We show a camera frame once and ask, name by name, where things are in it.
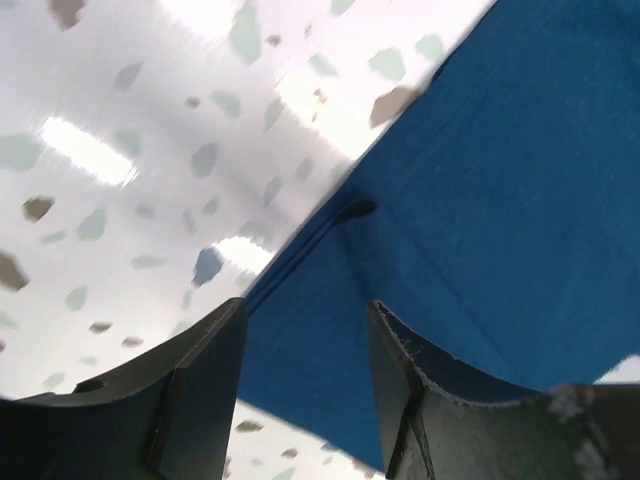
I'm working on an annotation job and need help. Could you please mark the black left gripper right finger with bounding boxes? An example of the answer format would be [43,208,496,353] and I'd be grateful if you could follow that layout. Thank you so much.
[368,301,639,480]

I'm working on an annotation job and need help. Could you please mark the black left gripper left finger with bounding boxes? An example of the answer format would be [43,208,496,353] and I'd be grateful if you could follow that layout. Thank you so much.
[1,298,248,480]

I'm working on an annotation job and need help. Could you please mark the navy blue printed t-shirt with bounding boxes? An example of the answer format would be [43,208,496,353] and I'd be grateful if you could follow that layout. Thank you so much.
[239,1,639,467]

